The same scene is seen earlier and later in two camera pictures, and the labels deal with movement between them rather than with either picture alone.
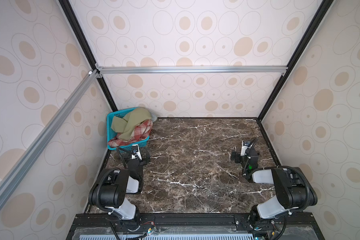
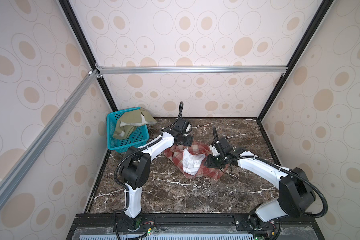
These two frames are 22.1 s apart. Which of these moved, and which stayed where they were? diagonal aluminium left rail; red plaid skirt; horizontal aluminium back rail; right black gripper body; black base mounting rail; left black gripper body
Moved: left black gripper body; red plaid skirt; right black gripper body
Stayed: horizontal aluminium back rail; black base mounting rail; diagonal aluminium left rail
